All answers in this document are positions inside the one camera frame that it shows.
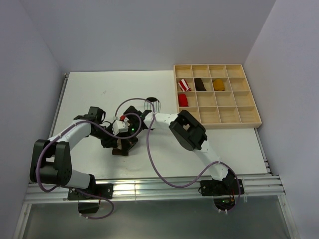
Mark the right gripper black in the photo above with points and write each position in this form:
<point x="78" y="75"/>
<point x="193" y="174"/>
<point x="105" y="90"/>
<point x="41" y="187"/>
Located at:
<point x="128" y="142"/>

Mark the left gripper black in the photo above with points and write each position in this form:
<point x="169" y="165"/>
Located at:
<point x="110" y="142"/>

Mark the beige brown striped sock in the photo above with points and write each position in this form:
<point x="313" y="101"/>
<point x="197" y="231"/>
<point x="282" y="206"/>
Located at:
<point x="119" y="150"/>

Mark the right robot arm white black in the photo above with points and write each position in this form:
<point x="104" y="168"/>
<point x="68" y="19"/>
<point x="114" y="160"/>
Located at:
<point x="191" y="135"/>

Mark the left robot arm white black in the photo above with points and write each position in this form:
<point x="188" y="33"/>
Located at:
<point x="51" y="158"/>

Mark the white black striped sock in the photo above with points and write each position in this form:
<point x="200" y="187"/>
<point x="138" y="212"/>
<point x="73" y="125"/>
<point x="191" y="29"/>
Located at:
<point x="152" y="103"/>

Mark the red white striped rolled sock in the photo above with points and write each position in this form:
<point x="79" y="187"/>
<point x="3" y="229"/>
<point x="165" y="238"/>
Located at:
<point x="184" y="86"/>

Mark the dark brown rolled sock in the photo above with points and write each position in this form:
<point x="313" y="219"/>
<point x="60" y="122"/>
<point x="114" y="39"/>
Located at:
<point x="199" y="85"/>

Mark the mustard yellow rolled sock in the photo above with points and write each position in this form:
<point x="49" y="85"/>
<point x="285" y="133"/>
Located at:
<point x="218" y="85"/>

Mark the wooden compartment tray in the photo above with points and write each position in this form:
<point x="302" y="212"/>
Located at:
<point x="234" y="107"/>

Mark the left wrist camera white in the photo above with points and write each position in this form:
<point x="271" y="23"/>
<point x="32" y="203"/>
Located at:
<point x="119" y="127"/>

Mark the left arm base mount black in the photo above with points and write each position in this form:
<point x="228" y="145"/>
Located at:
<point x="89" y="202"/>

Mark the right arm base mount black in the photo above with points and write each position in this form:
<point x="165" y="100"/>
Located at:
<point x="223" y="192"/>

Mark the aluminium rail frame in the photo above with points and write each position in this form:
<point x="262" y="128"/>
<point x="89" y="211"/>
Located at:
<point x="146" y="207"/>

